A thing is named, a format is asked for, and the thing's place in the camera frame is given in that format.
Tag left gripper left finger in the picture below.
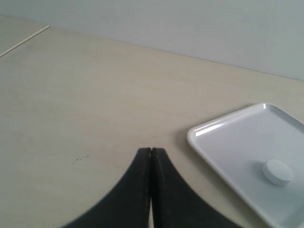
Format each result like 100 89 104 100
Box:
64 148 151 228

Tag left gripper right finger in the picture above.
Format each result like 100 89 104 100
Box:
151 148 239 228

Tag white rectangular plastic tray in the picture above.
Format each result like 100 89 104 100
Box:
187 103 304 228

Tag white bottle cap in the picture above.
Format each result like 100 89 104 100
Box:
262 160 293 187

